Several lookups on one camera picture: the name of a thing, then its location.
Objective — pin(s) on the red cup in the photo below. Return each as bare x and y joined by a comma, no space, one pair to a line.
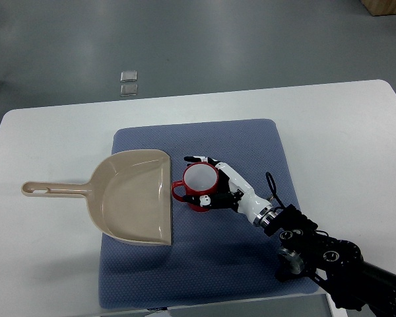
199,178

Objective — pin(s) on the beige plastic dustpan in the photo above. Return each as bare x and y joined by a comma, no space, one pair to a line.
128,196

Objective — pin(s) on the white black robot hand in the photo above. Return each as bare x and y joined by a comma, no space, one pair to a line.
234,192

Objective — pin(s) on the blue textured mat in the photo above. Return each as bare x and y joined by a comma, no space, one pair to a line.
215,256

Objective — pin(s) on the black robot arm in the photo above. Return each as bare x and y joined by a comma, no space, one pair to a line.
337,266

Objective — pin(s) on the wooden box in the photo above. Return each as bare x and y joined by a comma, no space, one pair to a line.
380,7

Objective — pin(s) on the upper metal floor plate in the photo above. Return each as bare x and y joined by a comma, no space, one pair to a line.
128,76

